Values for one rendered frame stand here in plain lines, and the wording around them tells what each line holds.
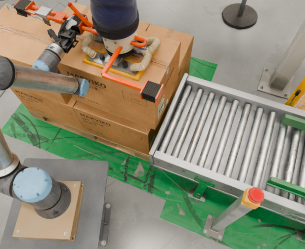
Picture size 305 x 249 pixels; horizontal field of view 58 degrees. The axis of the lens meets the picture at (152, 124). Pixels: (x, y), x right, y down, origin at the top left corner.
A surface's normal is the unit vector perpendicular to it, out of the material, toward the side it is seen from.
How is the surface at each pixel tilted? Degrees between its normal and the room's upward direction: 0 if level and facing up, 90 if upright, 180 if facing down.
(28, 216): 5
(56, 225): 5
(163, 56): 0
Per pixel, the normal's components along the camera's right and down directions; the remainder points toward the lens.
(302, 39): -0.38, 0.82
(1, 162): 0.64, 0.53
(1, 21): -0.03, -0.47
